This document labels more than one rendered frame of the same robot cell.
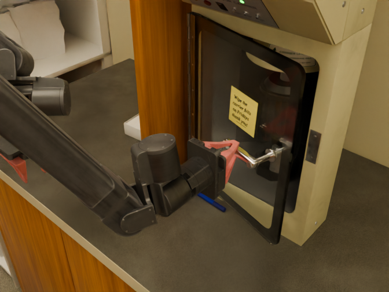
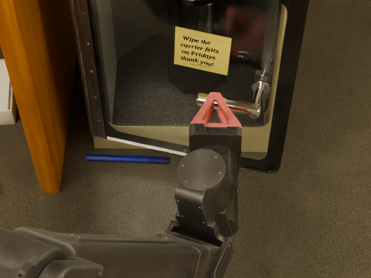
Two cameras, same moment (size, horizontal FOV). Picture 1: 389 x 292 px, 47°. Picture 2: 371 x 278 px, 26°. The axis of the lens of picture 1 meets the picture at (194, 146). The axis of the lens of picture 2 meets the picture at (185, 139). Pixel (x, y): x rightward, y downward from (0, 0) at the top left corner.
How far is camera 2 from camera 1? 0.58 m
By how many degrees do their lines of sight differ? 34
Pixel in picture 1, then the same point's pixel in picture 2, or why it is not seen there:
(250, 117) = (218, 55)
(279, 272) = (287, 195)
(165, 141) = (211, 163)
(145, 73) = (27, 60)
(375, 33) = not seen: outside the picture
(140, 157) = (203, 201)
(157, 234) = not seen: hidden behind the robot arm
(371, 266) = (360, 127)
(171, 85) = (41, 48)
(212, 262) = not seen: hidden behind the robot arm
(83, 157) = (171, 249)
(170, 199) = (234, 218)
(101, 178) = (188, 254)
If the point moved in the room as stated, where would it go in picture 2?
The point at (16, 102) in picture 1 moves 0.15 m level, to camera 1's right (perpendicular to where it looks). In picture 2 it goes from (122, 252) to (242, 162)
